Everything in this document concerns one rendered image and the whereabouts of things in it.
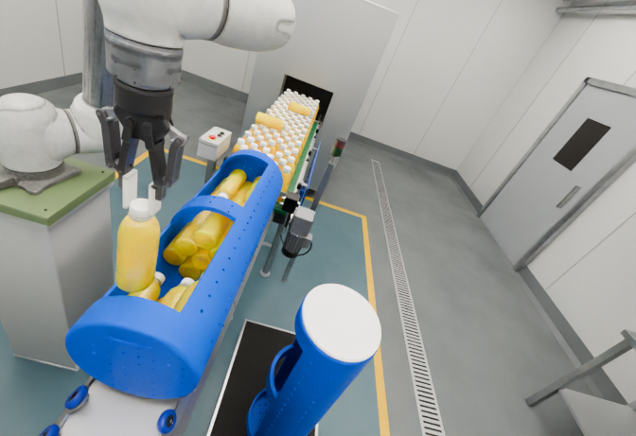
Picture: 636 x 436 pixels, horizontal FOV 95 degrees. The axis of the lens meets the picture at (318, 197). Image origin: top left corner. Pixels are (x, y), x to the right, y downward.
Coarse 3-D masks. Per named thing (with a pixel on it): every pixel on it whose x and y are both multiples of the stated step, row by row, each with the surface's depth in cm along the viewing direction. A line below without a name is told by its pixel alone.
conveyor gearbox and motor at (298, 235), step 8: (304, 208) 171; (296, 216) 163; (304, 216) 165; (312, 216) 167; (296, 224) 165; (304, 224) 165; (288, 232) 173; (296, 232) 168; (304, 232) 168; (288, 240) 175; (296, 240) 172; (304, 240) 174; (288, 248) 177; (296, 248) 176; (288, 256) 179; (296, 256) 182
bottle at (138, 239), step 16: (128, 224) 53; (144, 224) 53; (128, 240) 53; (144, 240) 54; (128, 256) 55; (144, 256) 56; (128, 272) 57; (144, 272) 58; (128, 288) 59; (144, 288) 61
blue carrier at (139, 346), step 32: (256, 160) 130; (256, 192) 106; (256, 224) 99; (160, 256) 91; (224, 256) 78; (224, 288) 74; (96, 320) 55; (128, 320) 55; (160, 320) 57; (192, 320) 62; (224, 320) 75; (96, 352) 60; (128, 352) 59; (160, 352) 57; (192, 352) 60; (128, 384) 66; (160, 384) 64; (192, 384) 63
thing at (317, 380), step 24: (288, 360) 135; (312, 360) 88; (336, 360) 85; (288, 384) 100; (312, 384) 93; (336, 384) 92; (264, 408) 144; (288, 408) 104; (312, 408) 101; (264, 432) 120; (288, 432) 113
